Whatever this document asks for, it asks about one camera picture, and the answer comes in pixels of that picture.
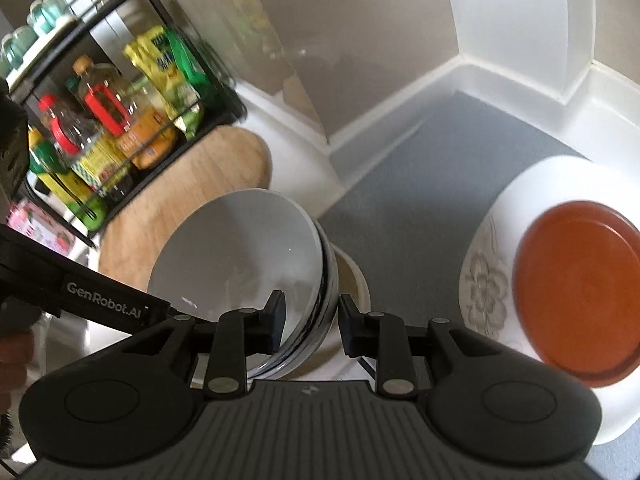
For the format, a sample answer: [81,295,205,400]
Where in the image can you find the orange round plate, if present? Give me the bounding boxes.
[512,200,639,387]

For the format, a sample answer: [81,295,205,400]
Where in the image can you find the black wire rack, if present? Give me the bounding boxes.
[1,0,246,244]

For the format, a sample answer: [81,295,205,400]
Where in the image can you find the red cap sauce bottle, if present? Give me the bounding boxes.
[38,93,134,204]

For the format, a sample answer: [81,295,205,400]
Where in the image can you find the white deep bowl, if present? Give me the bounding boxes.
[146,188,323,377]

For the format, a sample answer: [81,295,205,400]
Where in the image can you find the person's left hand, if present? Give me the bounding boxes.
[0,330,35,415]

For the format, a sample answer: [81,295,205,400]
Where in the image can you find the yellow green snack bag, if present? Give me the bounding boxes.
[124,25,217,140]

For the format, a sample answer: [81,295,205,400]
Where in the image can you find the stacked white bowls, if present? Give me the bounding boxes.
[248,220,340,382]

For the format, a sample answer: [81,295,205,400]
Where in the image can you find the white floral square plate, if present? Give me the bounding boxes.
[458,155,639,444]

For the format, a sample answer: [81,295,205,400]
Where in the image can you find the grey counter mat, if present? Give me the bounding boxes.
[320,93,572,326]

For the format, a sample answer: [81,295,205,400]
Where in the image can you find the wooden cutting board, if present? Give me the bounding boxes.
[98,126,272,290]

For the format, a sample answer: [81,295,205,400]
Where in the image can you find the oil bottle red label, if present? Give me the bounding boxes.
[73,54,177,170]

